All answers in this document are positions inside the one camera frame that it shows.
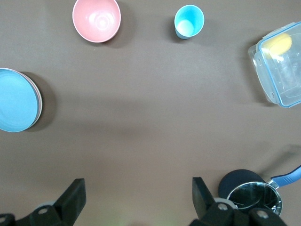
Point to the pink plate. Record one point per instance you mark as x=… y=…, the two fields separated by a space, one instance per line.
x=38 y=94

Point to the pink bowl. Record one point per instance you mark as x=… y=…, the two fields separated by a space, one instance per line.
x=96 y=21

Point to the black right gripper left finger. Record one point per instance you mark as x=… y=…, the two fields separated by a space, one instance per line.
x=73 y=200

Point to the clear plastic container blue seal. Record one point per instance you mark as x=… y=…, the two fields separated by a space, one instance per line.
x=282 y=77

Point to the brown table cloth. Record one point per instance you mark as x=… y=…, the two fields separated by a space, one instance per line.
x=141 y=106

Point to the blue plate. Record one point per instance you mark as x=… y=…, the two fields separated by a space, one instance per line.
x=14 y=101

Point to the yellow round food item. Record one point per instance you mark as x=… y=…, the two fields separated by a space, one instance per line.
x=279 y=44

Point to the blue cup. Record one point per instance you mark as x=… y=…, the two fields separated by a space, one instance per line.
x=188 y=23

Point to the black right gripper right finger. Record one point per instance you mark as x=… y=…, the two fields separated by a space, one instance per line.
x=204 y=204

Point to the beige plate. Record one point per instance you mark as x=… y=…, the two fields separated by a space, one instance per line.
x=41 y=103

